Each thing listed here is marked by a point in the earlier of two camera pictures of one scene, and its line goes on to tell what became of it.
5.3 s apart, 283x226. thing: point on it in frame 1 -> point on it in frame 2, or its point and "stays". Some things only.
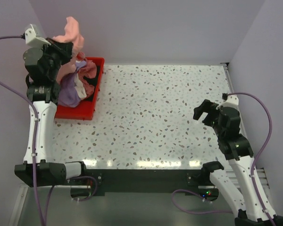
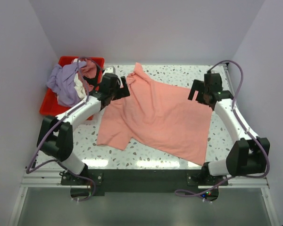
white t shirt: [78, 85] stays
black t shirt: [93, 81] stays
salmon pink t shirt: [71, 34] -> [157, 118]
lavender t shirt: [69, 96] stays
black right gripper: [207, 106] -> [197, 85]
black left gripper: [64, 49] -> [122, 92]
